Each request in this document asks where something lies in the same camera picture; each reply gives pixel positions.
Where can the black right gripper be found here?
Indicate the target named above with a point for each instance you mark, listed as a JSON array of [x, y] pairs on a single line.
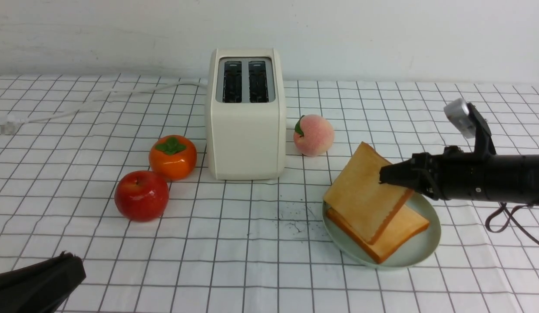
[[450, 176]]

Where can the toasted bread slice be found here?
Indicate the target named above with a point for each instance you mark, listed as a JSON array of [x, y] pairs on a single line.
[[403, 227], [357, 194]]

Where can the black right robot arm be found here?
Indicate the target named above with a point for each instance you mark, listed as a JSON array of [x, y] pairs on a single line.
[[521, 178]]

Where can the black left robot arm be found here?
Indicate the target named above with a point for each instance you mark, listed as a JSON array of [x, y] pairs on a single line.
[[42, 287]]

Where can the light green plate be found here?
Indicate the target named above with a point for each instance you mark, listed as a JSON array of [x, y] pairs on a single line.
[[414, 251]]

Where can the pink peach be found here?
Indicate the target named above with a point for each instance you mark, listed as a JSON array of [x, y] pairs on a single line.
[[313, 135]]

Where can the cream two-slot toaster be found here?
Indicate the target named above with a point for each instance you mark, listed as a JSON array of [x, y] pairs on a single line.
[[245, 115]]

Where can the white grid tablecloth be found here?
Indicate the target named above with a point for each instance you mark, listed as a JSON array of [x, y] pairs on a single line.
[[260, 247]]

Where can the orange persimmon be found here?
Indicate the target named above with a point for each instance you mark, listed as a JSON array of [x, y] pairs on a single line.
[[173, 157]]

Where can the red apple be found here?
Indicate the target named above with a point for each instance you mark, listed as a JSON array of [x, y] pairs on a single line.
[[141, 196]]

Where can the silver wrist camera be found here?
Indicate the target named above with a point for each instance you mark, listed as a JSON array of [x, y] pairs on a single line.
[[471, 124]]

